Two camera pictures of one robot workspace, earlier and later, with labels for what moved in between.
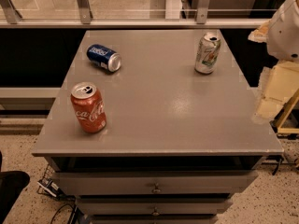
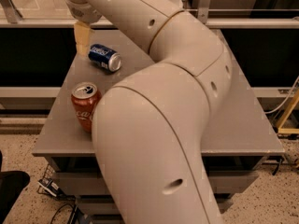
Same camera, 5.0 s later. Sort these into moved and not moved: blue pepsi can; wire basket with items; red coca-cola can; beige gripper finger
Moved: beige gripper finger
Not moved: blue pepsi can; red coca-cola can; wire basket with items
